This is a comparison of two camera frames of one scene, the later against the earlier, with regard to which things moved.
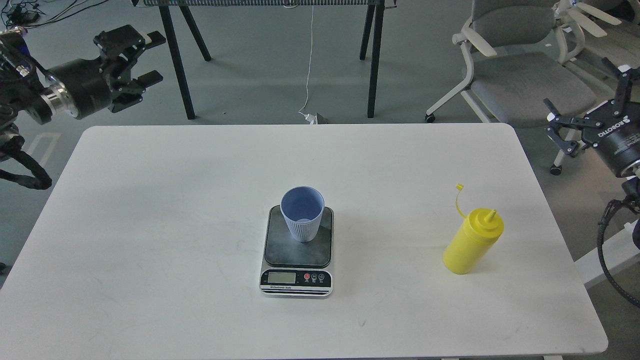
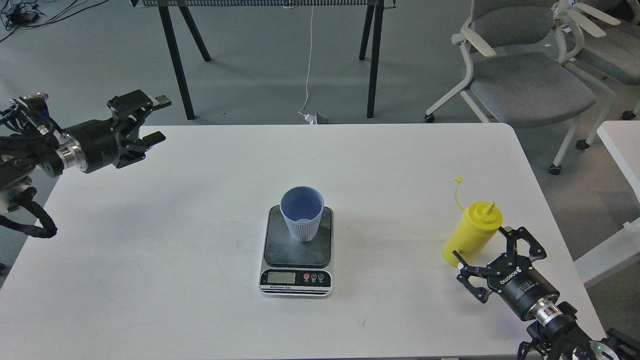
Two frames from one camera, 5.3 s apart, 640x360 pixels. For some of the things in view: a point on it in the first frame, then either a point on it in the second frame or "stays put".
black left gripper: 81,88 → 95,144
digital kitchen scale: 292,268 stays put
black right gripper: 618,141 → 513,276
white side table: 618,249 stays put
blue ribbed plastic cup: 302,207 stays put
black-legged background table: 374,24 stays put
